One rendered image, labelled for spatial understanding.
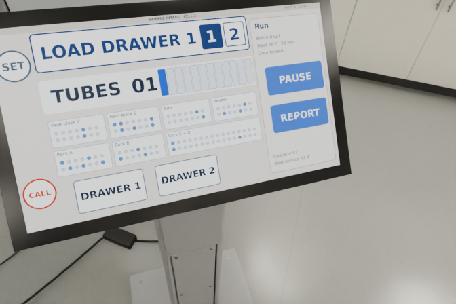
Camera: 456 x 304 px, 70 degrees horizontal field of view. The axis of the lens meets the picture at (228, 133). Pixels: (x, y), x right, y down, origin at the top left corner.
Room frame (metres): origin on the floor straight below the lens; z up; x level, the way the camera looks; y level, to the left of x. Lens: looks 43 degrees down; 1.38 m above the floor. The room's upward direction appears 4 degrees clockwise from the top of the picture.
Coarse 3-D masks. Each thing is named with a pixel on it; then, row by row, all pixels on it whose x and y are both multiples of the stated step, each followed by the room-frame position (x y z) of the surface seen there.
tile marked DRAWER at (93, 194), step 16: (96, 176) 0.28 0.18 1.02; (112, 176) 0.28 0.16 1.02; (128, 176) 0.29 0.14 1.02; (144, 176) 0.29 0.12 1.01; (80, 192) 0.26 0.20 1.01; (96, 192) 0.27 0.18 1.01; (112, 192) 0.27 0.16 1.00; (128, 192) 0.27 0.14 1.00; (144, 192) 0.28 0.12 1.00; (80, 208) 0.25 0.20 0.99; (96, 208) 0.25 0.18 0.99
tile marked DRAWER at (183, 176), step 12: (204, 156) 0.33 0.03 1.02; (216, 156) 0.33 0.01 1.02; (156, 168) 0.30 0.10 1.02; (168, 168) 0.31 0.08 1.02; (180, 168) 0.31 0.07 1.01; (192, 168) 0.32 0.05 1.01; (204, 168) 0.32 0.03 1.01; (216, 168) 0.32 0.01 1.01; (156, 180) 0.29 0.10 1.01; (168, 180) 0.30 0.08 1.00; (180, 180) 0.30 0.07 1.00; (192, 180) 0.30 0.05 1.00; (204, 180) 0.31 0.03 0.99; (216, 180) 0.31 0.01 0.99; (168, 192) 0.29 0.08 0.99; (180, 192) 0.29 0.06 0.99
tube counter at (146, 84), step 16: (192, 64) 0.42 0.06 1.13; (208, 64) 0.42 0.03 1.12; (224, 64) 0.43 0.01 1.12; (240, 64) 0.43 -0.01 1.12; (144, 80) 0.38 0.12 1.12; (160, 80) 0.39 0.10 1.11; (176, 80) 0.39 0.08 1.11; (192, 80) 0.40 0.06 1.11; (208, 80) 0.41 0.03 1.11; (224, 80) 0.41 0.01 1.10; (240, 80) 0.42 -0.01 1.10; (144, 96) 0.37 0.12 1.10; (160, 96) 0.37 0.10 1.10
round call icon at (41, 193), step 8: (48, 176) 0.27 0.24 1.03; (24, 184) 0.26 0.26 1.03; (32, 184) 0.26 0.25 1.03; (40, 184) 0.26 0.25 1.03; (48, 184) 0.26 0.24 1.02; (24, 192) 0.25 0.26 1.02; (32, 192) 0.25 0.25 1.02; (40, 192) 0.25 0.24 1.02; (48, 192) 0.25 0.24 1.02; (56, 192) 0.26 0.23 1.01; (24, 200) 0.24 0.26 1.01; (32, 200) 0.24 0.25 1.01; (40, 200) 0.25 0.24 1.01; (48, 200) 0.25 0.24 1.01; (56, 200) 0.25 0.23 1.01; (24, 208) 0.23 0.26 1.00; (32, 208) 0.24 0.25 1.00; (40, 208) 0.24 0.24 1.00; (48, 208) 0.24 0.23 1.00
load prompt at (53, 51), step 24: (144, 24) 0.43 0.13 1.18; (168, 24) 0.44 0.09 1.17; (192, 24) 0.45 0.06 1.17; (216, 24) 0.46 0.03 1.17; (240, 24) 0.47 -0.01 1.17; (48, 48) 0.38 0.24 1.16; (72, 48) 0.39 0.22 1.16; (96, 48) 0.40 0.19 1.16; (120, 48) 0.40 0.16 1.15; (144, 48) 0.41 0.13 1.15; (168, 48) 0.42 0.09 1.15; (192, 48) 0.43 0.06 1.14; (216, 48) 0.44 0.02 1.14; (240, 48) 0.45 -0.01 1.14; (48, 72) 0.36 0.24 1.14
